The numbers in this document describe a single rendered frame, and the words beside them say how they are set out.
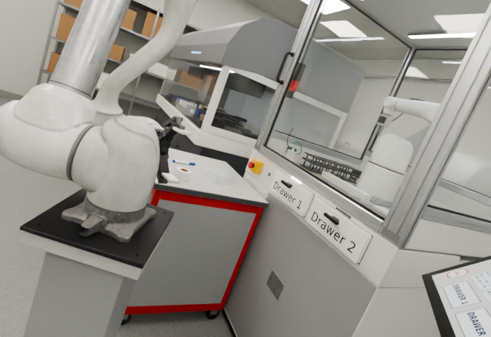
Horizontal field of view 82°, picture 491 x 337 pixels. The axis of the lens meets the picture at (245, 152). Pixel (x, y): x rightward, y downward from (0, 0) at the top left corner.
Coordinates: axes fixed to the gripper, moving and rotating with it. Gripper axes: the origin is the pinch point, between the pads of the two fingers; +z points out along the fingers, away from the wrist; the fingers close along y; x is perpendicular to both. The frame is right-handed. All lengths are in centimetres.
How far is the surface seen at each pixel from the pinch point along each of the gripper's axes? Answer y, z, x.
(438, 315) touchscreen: 9, 57, -29
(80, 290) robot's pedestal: 37.3, 0.2, 17.4
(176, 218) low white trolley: 37, -40, -23
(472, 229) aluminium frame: 3, 41, -101
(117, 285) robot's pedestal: 33.6, 5.1, 10.3
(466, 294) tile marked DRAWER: 5, 58, -35
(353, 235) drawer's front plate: 15, 20, -61
